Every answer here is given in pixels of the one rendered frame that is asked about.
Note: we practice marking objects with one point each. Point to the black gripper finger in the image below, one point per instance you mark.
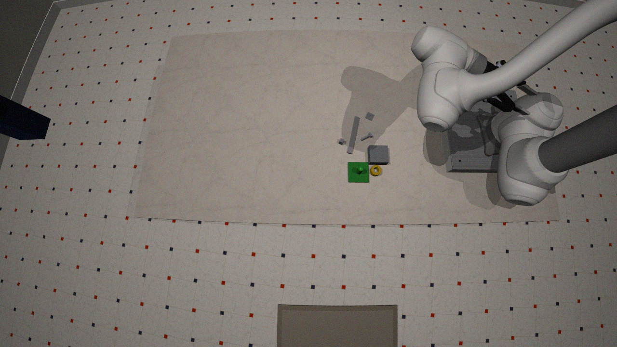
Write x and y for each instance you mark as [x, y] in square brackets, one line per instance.
[522, 86]
[507, 105]

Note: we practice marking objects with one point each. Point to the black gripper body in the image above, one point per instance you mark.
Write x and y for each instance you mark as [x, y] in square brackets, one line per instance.
[490, 67]

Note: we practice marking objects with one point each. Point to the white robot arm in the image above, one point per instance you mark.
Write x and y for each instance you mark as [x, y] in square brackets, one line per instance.
[531, 161]

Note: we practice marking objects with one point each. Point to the green round peg on flat base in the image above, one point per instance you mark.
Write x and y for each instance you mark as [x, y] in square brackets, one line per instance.
[358, 172]

